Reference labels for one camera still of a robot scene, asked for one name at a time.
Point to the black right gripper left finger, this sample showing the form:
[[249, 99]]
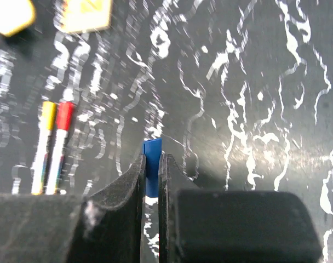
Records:
[[110, 222]]

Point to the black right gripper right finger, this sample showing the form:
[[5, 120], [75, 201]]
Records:
[[199, 225]]

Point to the blue pen cap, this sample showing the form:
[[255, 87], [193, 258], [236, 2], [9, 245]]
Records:
[[152, 149]]

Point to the red white pen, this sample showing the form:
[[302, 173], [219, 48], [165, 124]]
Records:
[[63, 123]]

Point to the yellow white pen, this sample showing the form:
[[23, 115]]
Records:
[[46, 125]]

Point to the orange card pack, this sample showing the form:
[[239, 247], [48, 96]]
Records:
[[80, 16]]

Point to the small whiteboard with writing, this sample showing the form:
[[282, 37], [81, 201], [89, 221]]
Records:
[[16, 16]]

